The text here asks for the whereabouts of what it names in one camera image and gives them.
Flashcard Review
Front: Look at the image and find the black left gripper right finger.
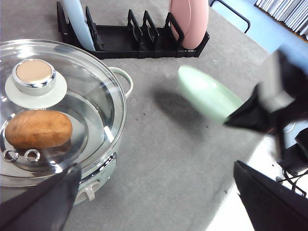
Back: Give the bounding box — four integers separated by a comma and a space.
233, 161, 308, 231

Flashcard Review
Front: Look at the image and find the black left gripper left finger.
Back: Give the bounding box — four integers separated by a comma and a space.
0, 164, 81, 231

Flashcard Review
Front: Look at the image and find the glass pot lid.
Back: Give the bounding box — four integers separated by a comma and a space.
0, 39, 128, 188

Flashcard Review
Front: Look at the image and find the blue plate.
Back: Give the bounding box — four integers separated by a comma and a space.
62, 0, 96, 51

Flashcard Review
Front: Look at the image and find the green electric steamer pot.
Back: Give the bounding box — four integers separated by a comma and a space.
0, 39, 133, 205

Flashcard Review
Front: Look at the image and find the green plate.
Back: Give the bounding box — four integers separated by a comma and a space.
178, 65, 243, 124

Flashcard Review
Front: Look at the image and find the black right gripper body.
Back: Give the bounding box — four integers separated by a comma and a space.
258, 50, 308, 171

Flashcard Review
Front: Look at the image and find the brown potato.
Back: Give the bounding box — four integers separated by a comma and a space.
5, 110, 73, 149

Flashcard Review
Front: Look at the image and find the grey slatted panel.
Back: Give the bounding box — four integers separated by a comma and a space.
254, 0, 308, 41

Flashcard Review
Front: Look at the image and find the black dish rack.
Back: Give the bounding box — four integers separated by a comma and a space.
57, 2, 210, 60

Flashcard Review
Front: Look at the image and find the black metal frame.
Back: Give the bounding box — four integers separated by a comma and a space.
210, 0, 251, 33

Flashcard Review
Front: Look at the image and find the pink plate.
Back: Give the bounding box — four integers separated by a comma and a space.
169, 0, 209, 50

